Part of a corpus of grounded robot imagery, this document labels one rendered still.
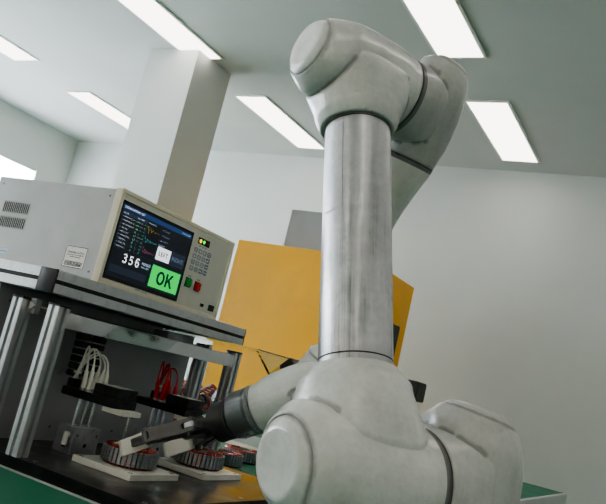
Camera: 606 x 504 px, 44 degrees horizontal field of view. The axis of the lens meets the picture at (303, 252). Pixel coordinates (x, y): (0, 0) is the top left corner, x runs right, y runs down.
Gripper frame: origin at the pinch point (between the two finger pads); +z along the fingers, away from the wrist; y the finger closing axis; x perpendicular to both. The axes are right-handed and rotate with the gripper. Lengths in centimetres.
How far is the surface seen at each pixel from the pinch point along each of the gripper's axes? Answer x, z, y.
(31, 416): 8.0, 9.7, -19.5
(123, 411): 8.0, 2.5, -2.6
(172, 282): 38.3, -2.8, 14.9
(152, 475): -5.5, -0.9, -1.1
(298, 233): 210, 107, 372
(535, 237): 190, -46, 532
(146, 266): 39.4, -3.4, 4.8
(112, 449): 0.8, 4.0, -5.6
